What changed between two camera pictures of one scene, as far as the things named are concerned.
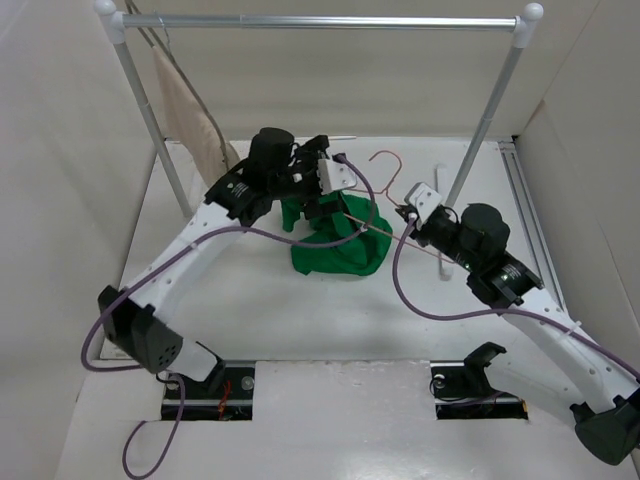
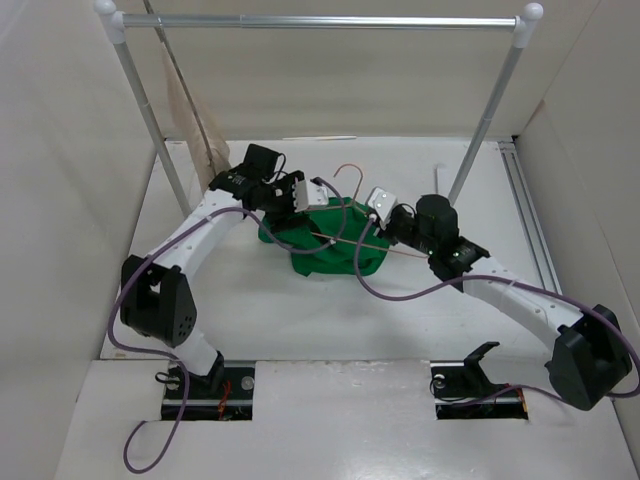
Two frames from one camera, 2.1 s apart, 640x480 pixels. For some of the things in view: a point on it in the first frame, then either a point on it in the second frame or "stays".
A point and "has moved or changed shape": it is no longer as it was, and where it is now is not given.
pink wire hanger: [385, 192] → [355, 203]
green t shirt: [362, 255] has moved or changed shape
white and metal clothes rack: [114, 24] stays
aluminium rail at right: [538, 241] stays
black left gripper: [308, 157] → [288, 218]
